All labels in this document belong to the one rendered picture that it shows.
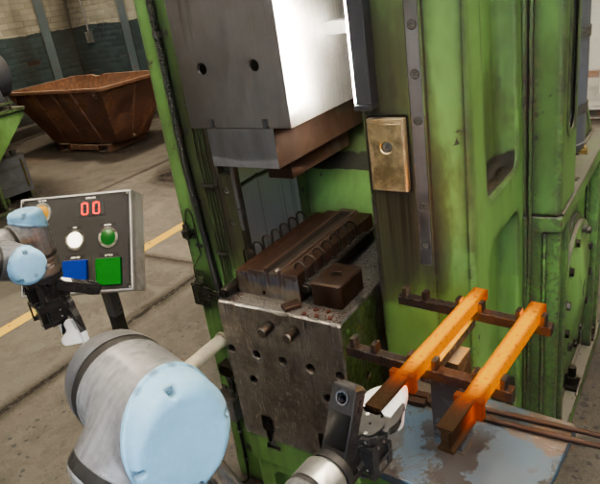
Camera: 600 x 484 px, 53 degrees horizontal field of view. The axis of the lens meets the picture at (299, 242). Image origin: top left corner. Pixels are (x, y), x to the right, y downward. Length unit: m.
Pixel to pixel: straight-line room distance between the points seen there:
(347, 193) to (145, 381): 1.39
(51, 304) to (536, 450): 1.07
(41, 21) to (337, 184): 9.32
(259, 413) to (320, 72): 0.95
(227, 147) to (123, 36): 8.99
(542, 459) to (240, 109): 0.96
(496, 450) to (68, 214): 1.25
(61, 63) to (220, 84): 9.67
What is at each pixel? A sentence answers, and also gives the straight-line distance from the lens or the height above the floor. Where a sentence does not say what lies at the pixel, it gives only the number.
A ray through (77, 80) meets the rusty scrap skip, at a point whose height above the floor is 0.79.
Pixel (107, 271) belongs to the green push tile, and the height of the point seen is 1.01.
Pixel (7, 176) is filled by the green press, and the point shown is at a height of 0.28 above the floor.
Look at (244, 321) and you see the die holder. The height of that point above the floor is 0.87.
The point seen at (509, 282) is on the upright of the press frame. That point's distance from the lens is 1.88.
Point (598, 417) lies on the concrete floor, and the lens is 2.63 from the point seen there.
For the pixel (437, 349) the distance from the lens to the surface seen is 1.11.
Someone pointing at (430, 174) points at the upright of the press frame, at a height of 1.22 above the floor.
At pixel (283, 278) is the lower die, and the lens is 1.53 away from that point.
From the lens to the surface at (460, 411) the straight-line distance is 0.96.
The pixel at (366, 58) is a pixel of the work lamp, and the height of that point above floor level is 1.49.
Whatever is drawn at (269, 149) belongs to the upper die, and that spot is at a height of 1.32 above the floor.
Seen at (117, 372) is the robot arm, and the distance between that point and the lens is 0.64.
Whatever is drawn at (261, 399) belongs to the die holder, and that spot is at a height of 0.61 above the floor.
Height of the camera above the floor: 1.66
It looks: 23 degrees down
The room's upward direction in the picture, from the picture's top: 9 degrees counter-clockwise
